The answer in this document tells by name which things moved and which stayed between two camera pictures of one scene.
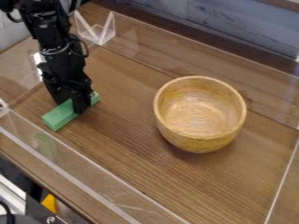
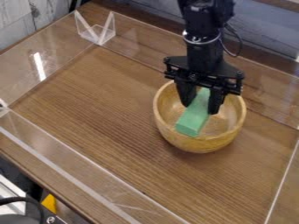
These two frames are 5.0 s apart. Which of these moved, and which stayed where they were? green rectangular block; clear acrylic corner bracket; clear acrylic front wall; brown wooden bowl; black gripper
Moved: black gripper; green rectangular block
Stayed: clear acrylic corner bracket; brown wooden bowl; clear acrylic front wall
